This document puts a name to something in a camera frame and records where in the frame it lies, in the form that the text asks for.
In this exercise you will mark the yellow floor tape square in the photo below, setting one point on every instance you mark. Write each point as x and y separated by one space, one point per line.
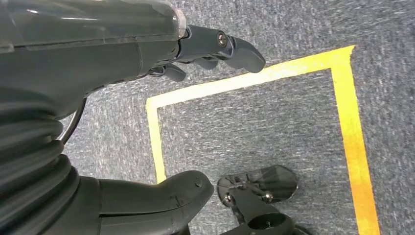
343 129

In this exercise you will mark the robot left arm ribbed sleeve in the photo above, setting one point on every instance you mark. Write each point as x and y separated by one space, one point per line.
29 162

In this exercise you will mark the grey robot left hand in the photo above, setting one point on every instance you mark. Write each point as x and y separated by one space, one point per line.
81 58

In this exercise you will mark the black robot left foot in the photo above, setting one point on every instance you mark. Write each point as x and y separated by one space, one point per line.
256 207

